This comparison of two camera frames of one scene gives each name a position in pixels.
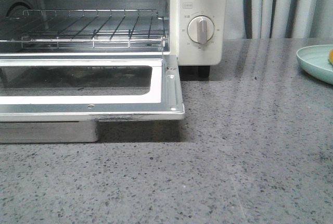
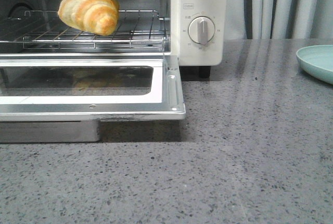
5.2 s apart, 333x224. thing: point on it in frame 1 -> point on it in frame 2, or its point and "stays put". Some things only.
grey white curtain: [279, 6] stays put
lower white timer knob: [201, 29] stays put
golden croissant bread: [331, 57] -> [90, 9]
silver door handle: [61, 132] stays put
